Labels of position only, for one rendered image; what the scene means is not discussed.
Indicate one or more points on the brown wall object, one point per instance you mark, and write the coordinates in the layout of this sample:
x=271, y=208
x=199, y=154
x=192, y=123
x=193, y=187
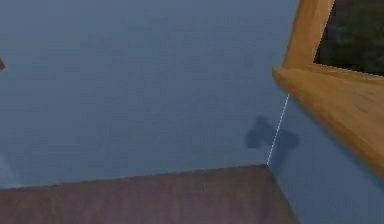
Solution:
x=1, y=63

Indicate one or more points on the wooden framed window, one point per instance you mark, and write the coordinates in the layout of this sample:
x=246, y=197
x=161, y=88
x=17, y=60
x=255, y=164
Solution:
x=336, y=96

